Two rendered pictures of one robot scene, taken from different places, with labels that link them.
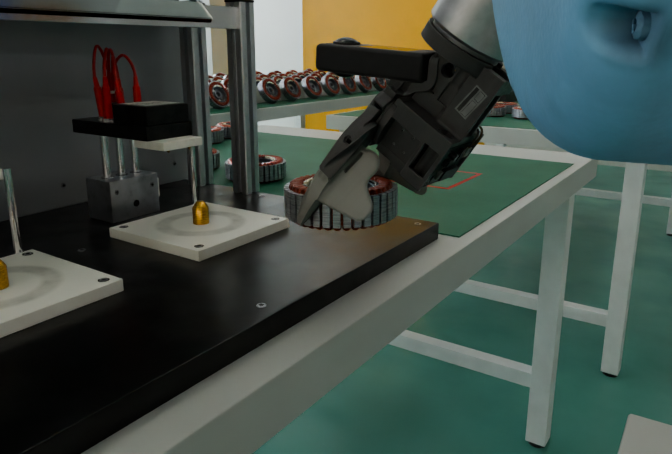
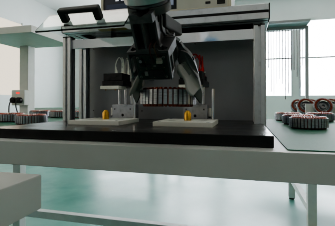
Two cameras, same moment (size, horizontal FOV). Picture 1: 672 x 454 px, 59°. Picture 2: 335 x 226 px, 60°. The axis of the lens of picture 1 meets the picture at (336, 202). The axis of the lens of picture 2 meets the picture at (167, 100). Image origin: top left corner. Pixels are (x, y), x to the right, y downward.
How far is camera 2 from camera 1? 0.69 m
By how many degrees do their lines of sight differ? 72
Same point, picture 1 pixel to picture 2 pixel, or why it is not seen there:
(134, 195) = (194, 112)
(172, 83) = not seen: hidden behind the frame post
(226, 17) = (247, 34)
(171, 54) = not seen: hidden behind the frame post
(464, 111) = (135, 36)
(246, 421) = (61, 153)
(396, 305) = (168, 154)
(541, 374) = not seen: outside the picture
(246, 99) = (255, 73)
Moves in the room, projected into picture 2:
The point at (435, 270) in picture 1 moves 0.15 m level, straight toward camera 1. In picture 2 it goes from (218, 152) to (131, 154)
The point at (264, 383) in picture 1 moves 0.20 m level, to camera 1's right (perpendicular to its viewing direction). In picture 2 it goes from (71, 143) to (73, 163)
